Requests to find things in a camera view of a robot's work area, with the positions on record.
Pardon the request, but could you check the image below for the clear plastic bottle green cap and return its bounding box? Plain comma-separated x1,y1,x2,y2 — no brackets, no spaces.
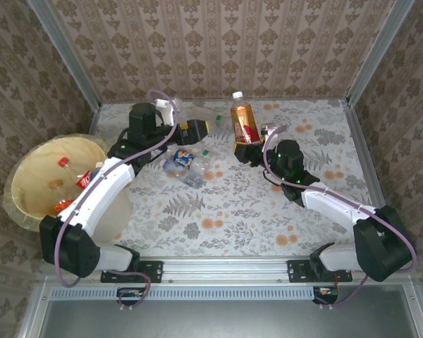
190,149,214,177
192,107,232,137

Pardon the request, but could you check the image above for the amber tea bottle white cap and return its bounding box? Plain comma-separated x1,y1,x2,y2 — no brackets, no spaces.
231,90,264,145

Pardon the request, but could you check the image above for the clear water bottle white cap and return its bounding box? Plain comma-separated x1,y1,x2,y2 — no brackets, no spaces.
90,161,105,181

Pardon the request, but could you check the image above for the clear bottle red cola label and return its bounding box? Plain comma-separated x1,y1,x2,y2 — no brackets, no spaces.
57,157,94,193

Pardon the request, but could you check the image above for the clear bottle orange cap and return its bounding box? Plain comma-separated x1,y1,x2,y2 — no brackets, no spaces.
54,199,75,213

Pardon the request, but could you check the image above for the yellow round bin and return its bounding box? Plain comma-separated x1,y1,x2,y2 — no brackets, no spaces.
2,132,133,244

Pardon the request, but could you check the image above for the clear bottle blue Pepsi label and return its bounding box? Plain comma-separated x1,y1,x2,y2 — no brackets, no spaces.
161,148,198,179

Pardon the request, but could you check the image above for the clear bottle tan cap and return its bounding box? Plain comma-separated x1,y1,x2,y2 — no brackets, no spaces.
47,178,75,198

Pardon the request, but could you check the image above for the grey metal base panel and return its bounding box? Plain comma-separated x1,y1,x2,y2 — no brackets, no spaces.
17,284,423,338

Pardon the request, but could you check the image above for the aluminium left frame post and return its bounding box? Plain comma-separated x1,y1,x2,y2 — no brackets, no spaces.
27,0,102,111

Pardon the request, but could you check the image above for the aluminium frame post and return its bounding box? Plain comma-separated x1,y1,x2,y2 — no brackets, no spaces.
27,0,102,111
345,0,415,107

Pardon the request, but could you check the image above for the aluminium mounting rail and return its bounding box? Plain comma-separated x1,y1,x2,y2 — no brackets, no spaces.
37,256,374,285

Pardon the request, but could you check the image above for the black cable connector box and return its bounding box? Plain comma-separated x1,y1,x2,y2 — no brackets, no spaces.
312,285,339,306
117,287,149,306

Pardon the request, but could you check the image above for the grey slotted cable duct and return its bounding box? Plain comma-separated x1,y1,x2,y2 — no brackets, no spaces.
49,285,317,301

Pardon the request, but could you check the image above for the aluminium right frame post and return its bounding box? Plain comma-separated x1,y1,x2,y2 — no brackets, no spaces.
345,0,415,107

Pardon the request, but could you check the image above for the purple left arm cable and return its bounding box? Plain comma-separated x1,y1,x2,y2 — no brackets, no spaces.
53,89,180,313

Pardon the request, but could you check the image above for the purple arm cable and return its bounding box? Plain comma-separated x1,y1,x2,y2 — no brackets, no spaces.
262,125,419,311
53,89,180,313

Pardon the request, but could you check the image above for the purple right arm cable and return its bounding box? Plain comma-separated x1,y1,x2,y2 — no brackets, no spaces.
262,125,419,311

